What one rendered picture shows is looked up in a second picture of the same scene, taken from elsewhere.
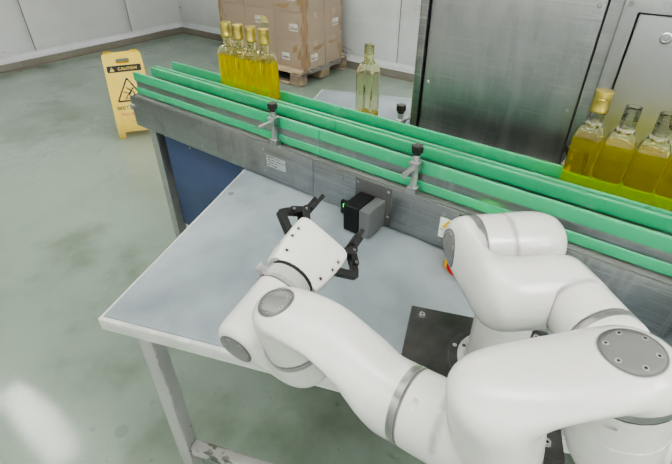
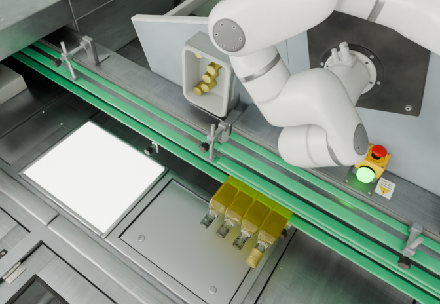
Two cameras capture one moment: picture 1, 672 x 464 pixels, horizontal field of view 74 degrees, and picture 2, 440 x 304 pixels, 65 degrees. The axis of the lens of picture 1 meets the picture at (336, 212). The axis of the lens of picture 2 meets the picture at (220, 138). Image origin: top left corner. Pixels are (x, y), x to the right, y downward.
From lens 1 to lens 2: 18 cm
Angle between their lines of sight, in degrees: 48
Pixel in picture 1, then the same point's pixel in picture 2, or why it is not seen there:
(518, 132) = (320, 263)
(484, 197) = (348, 206)
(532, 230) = (296, 147)
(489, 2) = not seen: outside the picture
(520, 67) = not seen: outside the picture
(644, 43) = (224, 292)
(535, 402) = not seen: outside the picture
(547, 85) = (291, 291)
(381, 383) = not seen: outside the picture
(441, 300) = (392, 124)
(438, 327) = (393, 97)
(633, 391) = (228, 8)
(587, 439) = not seen: outside the picture
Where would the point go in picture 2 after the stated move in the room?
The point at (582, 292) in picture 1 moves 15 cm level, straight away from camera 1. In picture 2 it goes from (264, 93) to (252, 145)
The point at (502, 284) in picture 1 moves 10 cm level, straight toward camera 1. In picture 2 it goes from (312, 95) to (319, 40)
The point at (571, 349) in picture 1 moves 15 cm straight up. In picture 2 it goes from (257, 31) to (190, 92)
